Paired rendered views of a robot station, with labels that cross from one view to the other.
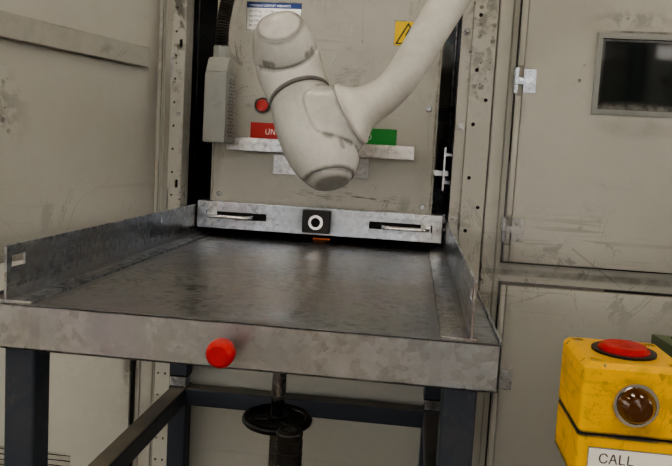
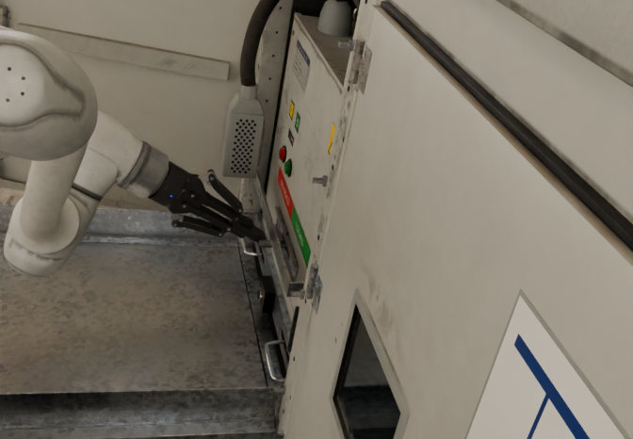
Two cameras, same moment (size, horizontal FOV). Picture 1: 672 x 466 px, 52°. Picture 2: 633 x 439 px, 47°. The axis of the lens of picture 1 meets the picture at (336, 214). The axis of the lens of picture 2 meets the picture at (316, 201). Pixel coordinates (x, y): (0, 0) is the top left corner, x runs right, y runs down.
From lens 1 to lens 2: 1.66 m
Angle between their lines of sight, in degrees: 67
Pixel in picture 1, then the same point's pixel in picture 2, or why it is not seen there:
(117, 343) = not seen: outside the picture
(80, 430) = not seen: hidden behind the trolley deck
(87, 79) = (155, 84)
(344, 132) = (13, 235)
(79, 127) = (145, 120)
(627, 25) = (374, 308)
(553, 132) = (313, 382)
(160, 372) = not seen: hidden behind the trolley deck
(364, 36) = (320, 126)
